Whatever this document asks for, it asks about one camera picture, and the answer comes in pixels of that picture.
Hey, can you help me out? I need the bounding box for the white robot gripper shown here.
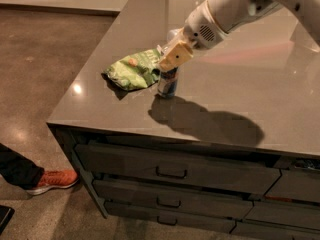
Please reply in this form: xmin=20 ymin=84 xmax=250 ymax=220
xmin=157 ymin=1 xmax=227 ymax=72

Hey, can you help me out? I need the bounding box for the blue silver redbull can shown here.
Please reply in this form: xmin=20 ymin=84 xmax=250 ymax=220
xmin=157 ymin=68 xmax=179 ymax=98

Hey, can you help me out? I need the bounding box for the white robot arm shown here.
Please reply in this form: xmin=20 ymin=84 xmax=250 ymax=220
xmin=159 ymin=0 xmax=320 ymax=72

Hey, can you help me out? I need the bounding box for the green jalapeno chip bag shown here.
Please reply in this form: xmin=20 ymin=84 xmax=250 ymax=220
xmin=102 ymin=49 xmax=160 ymax=91

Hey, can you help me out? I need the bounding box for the white plastic water bottle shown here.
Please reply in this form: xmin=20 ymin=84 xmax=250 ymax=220
xmin=167 ymin=29 xmax=179 ymax=42

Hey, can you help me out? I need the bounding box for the grey drawer cabinet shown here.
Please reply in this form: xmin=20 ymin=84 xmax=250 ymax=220
xmin=49 ymin=123 xmax=320 ymax=240

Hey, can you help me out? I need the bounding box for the top left grey drawer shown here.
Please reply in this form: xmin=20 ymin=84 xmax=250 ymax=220
xmin=75 ymin=143 xmax=280 ymax=194

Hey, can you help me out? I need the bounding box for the grey drawer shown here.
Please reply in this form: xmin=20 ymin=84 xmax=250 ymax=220
xmin=93 ymin=179 xmax=253 ymax=219
xmin=246 ymin=201 xmax=320 ymax=230
xmin=75 ymin=143 xmax=280 ymax=194
xmin=267 ymin=170 xmax=320 ymax=203
xmin=231 ymin=222 xmax=320 ymax=240
xmin=104 ymin=202 xmax=236 ymax=233

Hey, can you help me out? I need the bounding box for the middle left grey drawer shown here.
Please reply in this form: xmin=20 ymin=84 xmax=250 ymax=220
xmin=93 ymin=179 xmax=253 ymax=219

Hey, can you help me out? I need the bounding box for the bottom left grey drawer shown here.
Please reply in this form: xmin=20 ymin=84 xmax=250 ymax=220
xmin=104 ymin=202 xmax=236 ymax=233

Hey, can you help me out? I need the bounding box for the top right grey drawer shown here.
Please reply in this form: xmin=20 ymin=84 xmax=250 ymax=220
xmin=267 ymin=170 xmax=320 ymax=203

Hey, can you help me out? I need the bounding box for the orange sneaker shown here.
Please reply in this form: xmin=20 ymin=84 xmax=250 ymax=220
xmin=27 ymin=170 xmax=78 ymax=196

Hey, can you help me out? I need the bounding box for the bottom right grey drawer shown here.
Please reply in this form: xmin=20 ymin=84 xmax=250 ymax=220
xmin=231 ymin=222 xmax=320 ymax=240

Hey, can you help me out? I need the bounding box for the black trouser leg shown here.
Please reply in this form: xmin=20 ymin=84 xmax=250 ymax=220
xmin=0 ymin=144 xmax=44 ymax=190

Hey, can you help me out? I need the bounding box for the middle right grey drawer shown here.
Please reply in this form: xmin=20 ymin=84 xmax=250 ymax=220
xmin=246 ymin=201 xmax=320 ymax=230

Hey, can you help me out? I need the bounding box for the black object on floor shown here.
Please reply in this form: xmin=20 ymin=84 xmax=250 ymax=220
xmin=0 ymin=205 xmax=15 ymax=234

